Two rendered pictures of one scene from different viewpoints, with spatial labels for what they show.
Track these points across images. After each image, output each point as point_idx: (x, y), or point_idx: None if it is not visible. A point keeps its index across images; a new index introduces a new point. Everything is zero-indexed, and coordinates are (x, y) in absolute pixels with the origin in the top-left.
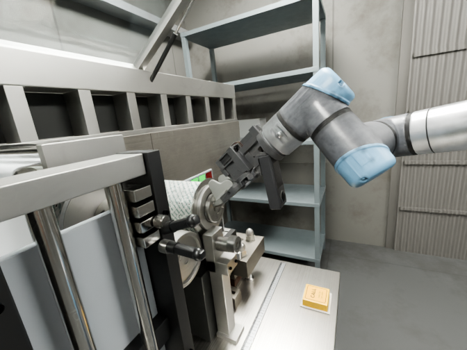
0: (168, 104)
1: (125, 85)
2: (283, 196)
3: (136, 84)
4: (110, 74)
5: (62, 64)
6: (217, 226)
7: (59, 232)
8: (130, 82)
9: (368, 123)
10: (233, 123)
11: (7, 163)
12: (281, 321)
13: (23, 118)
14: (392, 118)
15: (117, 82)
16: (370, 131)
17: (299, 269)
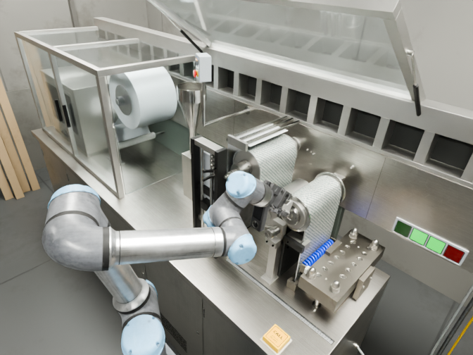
0: (465, 144)
1: (382, 110)
2: (253, 222)
3: (395, 113)
4: (371, 100)
5: (341, 89)
6: (284, 224)
7: (201, 152)
8: (389, 110)
9: (223, 209)
10: None
11: None
12: (266, 307)
13: (311, 112)
14: (229, 227)
15: (375, 108)
16: (215, 206)
17: (319, 352)
